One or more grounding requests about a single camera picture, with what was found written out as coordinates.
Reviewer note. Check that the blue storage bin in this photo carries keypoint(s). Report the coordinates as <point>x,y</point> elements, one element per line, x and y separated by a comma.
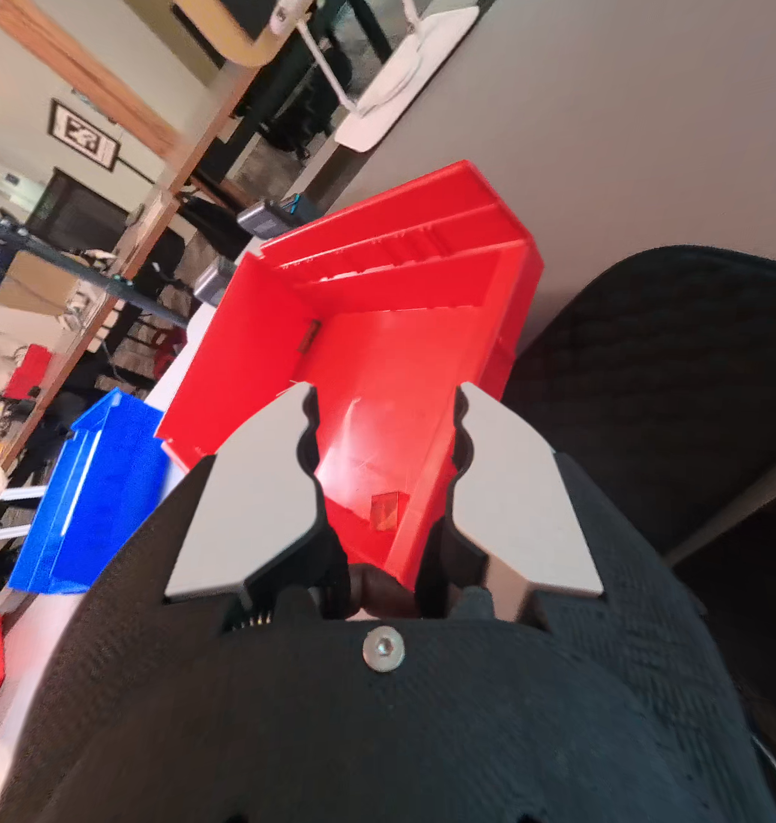
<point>105,488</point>

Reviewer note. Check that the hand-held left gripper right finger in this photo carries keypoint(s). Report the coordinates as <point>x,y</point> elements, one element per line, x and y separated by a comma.
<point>523,508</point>

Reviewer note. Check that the cardboard box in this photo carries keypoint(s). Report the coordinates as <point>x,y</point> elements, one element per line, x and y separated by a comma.
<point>34,283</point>

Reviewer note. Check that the grey desktop device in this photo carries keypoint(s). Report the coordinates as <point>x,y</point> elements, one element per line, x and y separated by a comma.
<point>269,218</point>
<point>214,283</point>

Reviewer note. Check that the large red storage bin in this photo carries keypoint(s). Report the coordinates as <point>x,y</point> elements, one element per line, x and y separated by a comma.
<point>394,386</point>

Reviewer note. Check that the framed wall marker sign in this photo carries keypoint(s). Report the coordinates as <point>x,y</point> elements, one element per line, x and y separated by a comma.
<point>82,135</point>

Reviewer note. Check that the wood edged office desk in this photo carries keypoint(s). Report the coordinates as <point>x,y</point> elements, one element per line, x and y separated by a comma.
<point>137,238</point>

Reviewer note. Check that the wooden support post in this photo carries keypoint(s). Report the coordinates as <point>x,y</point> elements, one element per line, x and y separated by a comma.
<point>85,71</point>

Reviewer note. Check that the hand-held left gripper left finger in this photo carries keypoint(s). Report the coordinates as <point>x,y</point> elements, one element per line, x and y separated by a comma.
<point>253,508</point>

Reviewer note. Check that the dark panel on stand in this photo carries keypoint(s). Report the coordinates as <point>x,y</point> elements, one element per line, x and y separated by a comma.
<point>249,16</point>

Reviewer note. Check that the white flat pad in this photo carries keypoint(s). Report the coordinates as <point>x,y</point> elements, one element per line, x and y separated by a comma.
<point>400,83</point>

